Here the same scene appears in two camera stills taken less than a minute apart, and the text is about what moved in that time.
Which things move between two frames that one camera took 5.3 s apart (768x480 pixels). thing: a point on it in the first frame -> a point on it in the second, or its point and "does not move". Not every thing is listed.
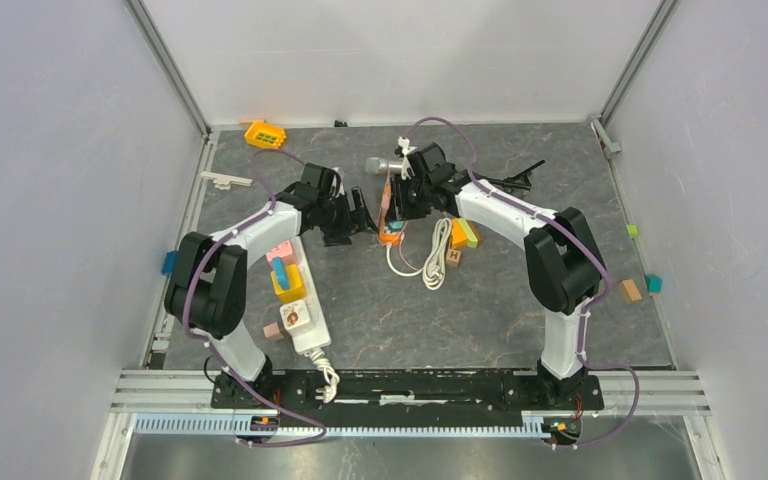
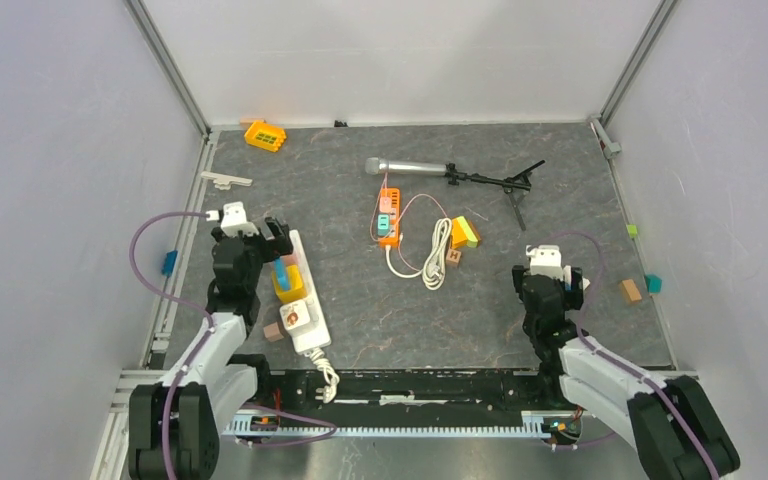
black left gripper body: [335, 220] -> [260, 250]
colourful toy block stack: [462, 234] does not move
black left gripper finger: [361, 215] -> [282, 235]
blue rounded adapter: [281, 273] does not move
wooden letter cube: [452, 257] does not move
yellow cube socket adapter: [296, 290] does not move
